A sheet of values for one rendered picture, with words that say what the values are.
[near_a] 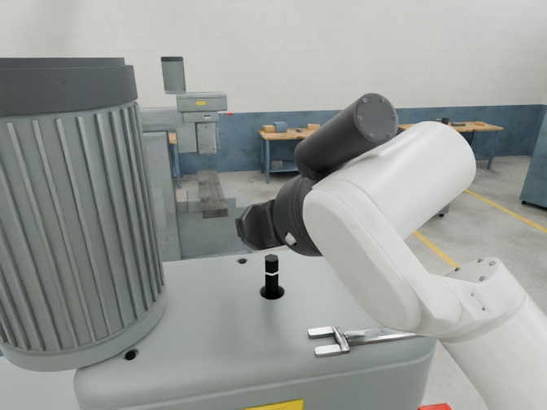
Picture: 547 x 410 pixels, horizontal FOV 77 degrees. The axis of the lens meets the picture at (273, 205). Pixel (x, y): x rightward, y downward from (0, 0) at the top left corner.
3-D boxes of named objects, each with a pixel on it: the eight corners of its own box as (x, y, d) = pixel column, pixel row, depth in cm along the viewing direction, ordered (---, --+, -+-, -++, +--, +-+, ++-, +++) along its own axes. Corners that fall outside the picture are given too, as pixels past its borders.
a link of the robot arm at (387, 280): (367, 161, 30) (470, 290, 28) (288, 212, 27) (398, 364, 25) (410, 119, 24) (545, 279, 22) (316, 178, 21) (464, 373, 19)
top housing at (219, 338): (362, 303, 73) (371, 236, 67) (439, 420, 50) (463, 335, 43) (129, 333, 65) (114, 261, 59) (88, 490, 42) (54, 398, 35)
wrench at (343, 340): (481, 312, 47) (482, 307, 47) (503, 333, 43) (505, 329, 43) (307, 333, 43) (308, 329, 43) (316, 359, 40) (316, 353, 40)
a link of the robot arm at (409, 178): (395, 216, 36) (501, 198, 25) (318, 276, 32) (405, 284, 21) (340, 120, 35) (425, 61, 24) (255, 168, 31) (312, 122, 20)
